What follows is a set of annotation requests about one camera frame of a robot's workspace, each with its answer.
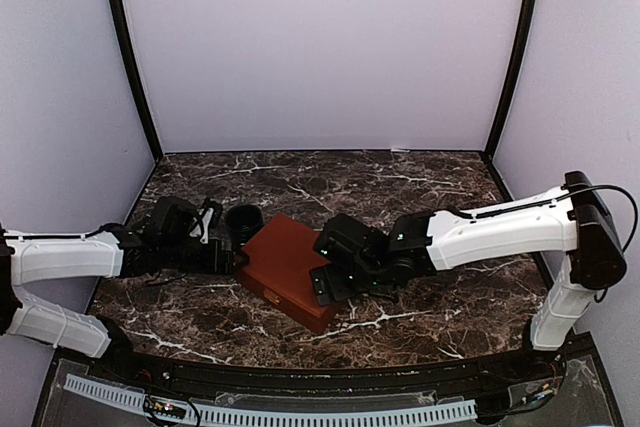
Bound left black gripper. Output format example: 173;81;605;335
161;240;249;277

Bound dark green cup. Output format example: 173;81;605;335
224;204;264;249

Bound red wooden jewelry box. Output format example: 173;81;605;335
236;214;342;334

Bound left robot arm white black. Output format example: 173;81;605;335
1;196;247;383

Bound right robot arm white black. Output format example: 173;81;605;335
310;171;628;381

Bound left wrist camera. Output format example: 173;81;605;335
189;197;223;245

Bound white slotted cable duct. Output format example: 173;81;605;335
62;374;478;426

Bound black front table rail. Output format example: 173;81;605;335
59;334;596;398

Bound left black frame post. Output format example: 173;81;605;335
108;0;164;163

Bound black frame post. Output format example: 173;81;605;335
483;0;536;162
108;0;164;163

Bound right black frame post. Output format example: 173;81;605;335
483;0;536;162

